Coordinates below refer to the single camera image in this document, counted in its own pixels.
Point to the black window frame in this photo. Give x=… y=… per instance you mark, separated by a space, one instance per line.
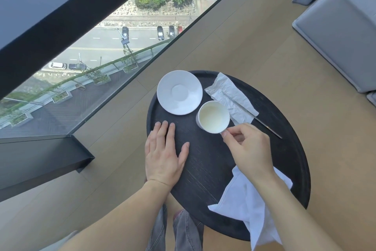
x=53 y=9

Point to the person's right hand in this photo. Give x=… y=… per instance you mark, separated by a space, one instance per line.
x=252 y=153

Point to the black car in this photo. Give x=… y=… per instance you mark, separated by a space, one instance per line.
x=160 y=33
x=125 y=31
x=77 y=66

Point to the round black side table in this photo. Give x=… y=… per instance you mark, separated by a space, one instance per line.
x=211 y=168

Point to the white cloth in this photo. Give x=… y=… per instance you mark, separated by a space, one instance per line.
x=246 y=206

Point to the white ceramic cup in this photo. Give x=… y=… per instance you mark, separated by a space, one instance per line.
x=212 y=116

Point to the person's left forearm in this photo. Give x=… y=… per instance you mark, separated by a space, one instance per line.
x=117 y=218

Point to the person's right forearm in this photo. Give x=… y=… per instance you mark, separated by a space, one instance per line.
x=293 y=215

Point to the red car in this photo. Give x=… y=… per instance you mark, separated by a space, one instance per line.
x=179 y=30

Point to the person's right thumb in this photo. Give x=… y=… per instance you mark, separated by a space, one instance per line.
x=232 y=137

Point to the grey sofa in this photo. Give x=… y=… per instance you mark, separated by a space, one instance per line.
x=337 y=33

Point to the thin metal spoon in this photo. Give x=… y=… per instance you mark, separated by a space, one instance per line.
x=268 y=128

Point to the dark grey car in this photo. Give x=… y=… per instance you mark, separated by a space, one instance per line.
x=171 y=31

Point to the crumpled white paper napkin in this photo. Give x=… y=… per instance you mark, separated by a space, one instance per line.
x=227 y=95

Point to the white car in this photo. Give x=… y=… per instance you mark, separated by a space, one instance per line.
x=57 y=65

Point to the person's left middle finger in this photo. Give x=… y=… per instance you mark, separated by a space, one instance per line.
x=163 y=136

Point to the rectangular balcony planter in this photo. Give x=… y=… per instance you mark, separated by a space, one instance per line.
x=20 y=119
x=130 y=68
x=102 y=79
x=62 y=97

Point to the grey jeans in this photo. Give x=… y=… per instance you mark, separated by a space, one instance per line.
x=188 y=233

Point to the person's left hand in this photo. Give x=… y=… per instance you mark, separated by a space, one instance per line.
x=161 y=161

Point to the street lamp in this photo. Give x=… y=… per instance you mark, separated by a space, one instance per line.
x=123 y=37

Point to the white ceramic saucer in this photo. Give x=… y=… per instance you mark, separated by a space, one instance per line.
x=179 y=92

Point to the person's left thumb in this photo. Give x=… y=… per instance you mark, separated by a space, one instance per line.
x=184 y=153

